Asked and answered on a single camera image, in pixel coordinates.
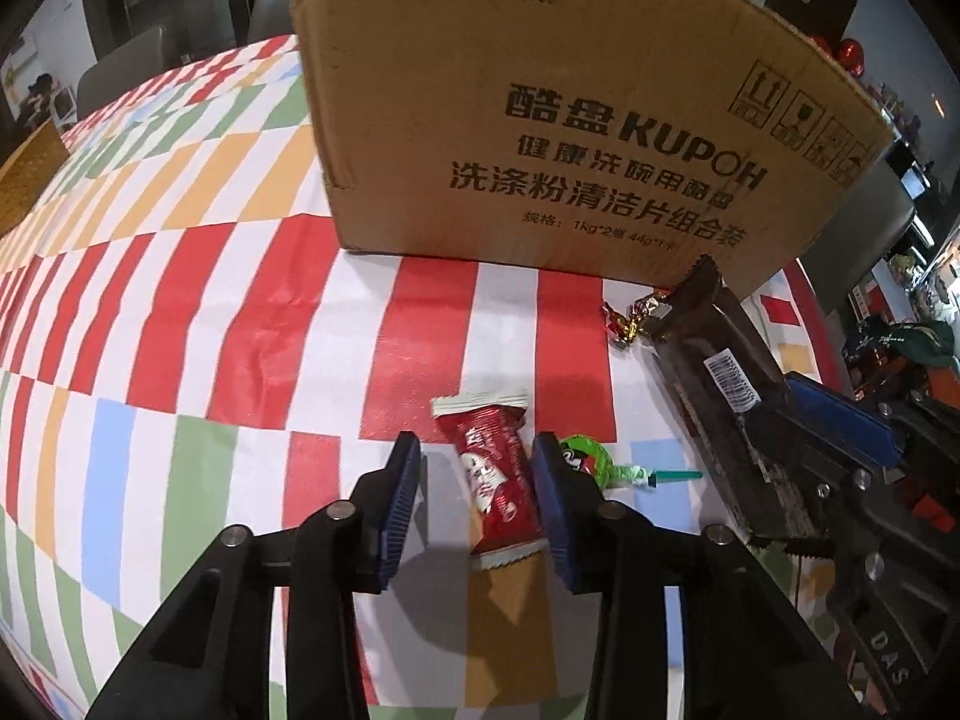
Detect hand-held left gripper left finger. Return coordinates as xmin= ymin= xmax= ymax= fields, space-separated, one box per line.
xmin=86 ymin=430 xmax=423 ymax=720

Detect green bag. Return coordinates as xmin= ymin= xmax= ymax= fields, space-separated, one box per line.
xmin=846 ymin=315 xmax=958 ymax=370

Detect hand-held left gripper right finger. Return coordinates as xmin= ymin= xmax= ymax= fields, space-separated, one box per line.
xmin=530 ymin=432 xmax=848 ymax=720

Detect green wrapped lollipop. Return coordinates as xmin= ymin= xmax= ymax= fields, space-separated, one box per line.
xmin=559 ymin=433 xmax=704 ymax=490

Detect red heart snack packet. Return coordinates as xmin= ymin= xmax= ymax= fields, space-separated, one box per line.
xmin=430 ymin=394 xmax=550 ymax=571

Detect dark cracker packet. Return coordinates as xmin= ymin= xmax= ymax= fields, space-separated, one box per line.
xmin=646 ymin=255 xmax=835 ymax=557

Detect checkered tablecloth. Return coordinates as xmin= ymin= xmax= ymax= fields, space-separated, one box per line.
xmin=0 ymin=34 xmax=856 ymax=713

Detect grey chair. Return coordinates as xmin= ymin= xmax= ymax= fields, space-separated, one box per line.
xmin=250 ymin=0 xmax=295 ymax=44
xmin=77 ymin=25 xmax=167 ymax=119
xmin=797 ymin=163 xmax=917 ymax=316

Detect brown foil wrapped candy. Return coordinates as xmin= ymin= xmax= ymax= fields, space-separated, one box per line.
xmin=602 ymin=291 xmax=676 ymax=350

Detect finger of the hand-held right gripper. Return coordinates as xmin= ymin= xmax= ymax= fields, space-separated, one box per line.
xmin=784 ymin=373 xmax=960 ymax=482
xmin=742 ymin=403 xmax=875 ymax=552

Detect brown cardboard box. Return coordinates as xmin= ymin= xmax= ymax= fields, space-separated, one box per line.
xmin=289 ymin=0 xmax=899 ymax=302

